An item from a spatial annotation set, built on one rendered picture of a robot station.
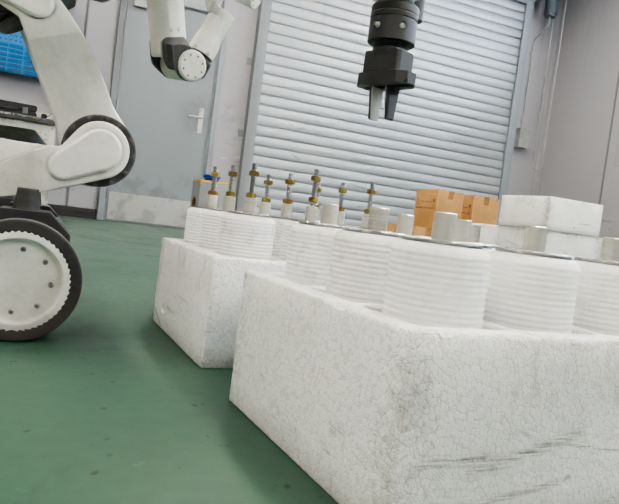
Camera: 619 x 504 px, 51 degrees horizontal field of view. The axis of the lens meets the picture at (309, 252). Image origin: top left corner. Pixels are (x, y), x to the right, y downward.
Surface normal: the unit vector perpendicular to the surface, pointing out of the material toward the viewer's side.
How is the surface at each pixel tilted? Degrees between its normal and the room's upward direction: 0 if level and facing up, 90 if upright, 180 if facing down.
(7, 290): 90
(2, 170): 102
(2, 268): 90
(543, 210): 90
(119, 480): 0
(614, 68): 90
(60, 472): 0
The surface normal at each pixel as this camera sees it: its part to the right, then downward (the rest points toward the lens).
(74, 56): 0.43, 0.50
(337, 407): -0.89, -0.09
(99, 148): 0.38, 0.10
